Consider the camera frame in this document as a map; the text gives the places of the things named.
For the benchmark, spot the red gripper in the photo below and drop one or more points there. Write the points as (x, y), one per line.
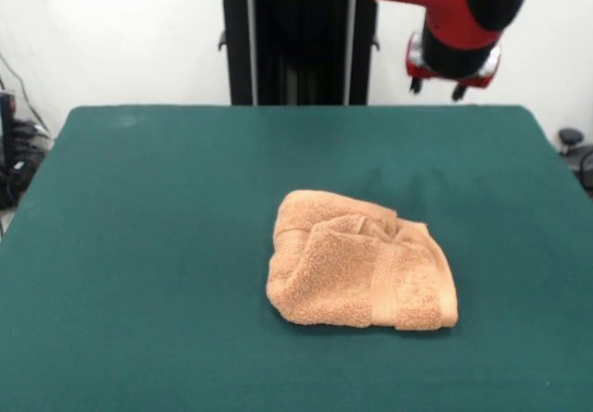
(416, 62)

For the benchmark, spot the orange terry towel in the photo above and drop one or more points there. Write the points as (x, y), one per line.
(343, 273)

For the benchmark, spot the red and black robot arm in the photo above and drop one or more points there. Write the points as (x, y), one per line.
(440, 0)

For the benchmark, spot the dark green table cloth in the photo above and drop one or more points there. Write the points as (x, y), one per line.
(139, 268)

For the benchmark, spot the black electronics box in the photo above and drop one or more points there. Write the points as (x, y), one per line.
(7, 153)

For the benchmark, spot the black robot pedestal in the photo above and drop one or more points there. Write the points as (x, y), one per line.
(301, 51)

